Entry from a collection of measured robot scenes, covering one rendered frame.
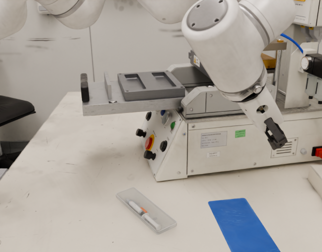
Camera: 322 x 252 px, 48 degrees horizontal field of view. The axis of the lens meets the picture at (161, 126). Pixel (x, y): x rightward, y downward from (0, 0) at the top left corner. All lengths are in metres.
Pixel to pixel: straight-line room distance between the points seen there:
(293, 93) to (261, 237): 0.42
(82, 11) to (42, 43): 1.88
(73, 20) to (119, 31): 1.75
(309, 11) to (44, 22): 2.01
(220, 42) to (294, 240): 0.51
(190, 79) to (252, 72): 0.67
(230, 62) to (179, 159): 0.51
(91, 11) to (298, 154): 0.70
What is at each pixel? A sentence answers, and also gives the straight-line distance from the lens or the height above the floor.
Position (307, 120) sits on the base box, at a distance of 1.11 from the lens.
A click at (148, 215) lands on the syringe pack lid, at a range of 0.85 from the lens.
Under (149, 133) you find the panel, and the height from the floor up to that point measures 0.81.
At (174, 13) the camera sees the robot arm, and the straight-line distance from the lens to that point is 0.64.
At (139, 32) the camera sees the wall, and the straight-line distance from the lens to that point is 2.61.
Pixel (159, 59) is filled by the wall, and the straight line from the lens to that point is 2.64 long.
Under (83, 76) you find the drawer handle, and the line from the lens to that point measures 1.09.
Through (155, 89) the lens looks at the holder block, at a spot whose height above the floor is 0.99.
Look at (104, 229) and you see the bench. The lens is 0.86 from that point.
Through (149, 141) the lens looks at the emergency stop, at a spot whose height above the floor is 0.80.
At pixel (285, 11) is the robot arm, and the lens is 0.56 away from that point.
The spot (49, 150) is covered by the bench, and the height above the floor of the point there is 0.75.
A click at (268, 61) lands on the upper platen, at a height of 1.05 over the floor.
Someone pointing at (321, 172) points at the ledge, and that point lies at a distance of 1.05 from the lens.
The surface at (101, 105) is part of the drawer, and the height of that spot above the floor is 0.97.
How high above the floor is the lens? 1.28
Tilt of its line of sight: 23 degrees down
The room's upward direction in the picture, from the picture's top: 1 degrees counter-clockwise
